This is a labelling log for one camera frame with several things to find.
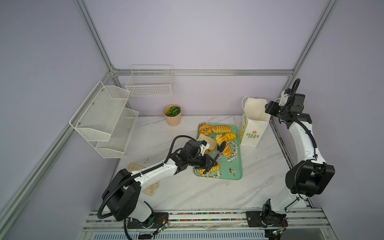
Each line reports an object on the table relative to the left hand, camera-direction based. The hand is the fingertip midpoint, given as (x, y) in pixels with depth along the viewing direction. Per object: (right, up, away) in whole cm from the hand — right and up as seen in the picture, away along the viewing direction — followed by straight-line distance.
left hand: (215, 165), depth 77 cm
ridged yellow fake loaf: (0, -3, +2) cm, 3 cm away
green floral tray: (+11, -2, +19) cm, 22 cm away
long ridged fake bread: (+4, +13, +11) cm, 17 cm away
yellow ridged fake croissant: (+8, +19, +31) cm, 37 cm away
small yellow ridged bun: (+13, +14, +27) cm, 33 cm away
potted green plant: (-28, +30, +31) cm, 51 cm away
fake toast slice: (0, +11, +27) cm, 29 cm away
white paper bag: (+32, +28, +28) cm, 51 cm away
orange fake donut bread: (-3, +19, +34) cm, 39 cm away
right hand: (+32, +33, +6) cm, 46 cm away
